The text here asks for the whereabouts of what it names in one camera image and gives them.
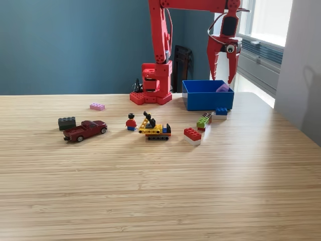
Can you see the purple brick stack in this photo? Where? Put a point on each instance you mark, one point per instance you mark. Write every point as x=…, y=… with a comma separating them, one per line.
x=222, y=88

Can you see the blue plastic bin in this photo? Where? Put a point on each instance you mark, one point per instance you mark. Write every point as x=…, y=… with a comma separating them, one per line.
x=208, y=101

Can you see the black chair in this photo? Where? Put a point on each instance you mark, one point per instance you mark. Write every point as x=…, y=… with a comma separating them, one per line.
x=183, y=67

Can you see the grey window vent grille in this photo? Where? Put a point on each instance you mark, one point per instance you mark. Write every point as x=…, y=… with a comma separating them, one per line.
x=268, y=54

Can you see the blue on white brick stack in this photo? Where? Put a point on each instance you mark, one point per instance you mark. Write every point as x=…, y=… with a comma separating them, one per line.
x=221, y=111

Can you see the green brown red brick stack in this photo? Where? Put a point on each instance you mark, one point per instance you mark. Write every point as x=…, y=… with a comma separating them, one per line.
x=203, y=121

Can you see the red on white brick stack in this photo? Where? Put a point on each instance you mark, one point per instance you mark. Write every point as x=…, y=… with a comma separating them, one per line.
x=191, y=134

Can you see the black table clamp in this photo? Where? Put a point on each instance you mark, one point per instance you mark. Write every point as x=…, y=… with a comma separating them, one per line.
x=137, y=86

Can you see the small yellow toy digger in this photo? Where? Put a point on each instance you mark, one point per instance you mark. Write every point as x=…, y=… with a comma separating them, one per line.
x=153, y=129

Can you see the toy figure red shirt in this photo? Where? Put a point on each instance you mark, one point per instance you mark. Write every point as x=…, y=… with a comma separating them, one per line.
x=131, y=123

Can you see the flat pink toy brick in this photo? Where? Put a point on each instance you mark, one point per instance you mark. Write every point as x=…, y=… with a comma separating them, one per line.
x=97, y=106

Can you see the dark red toy pickup truck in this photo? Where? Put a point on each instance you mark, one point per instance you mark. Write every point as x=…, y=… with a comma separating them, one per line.
x=84, y=130

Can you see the dark grey toy brick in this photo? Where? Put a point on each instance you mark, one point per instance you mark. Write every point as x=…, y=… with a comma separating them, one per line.
x=66, y=124

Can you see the white window frame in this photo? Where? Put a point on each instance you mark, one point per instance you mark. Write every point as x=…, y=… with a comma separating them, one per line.
x=265, y=17

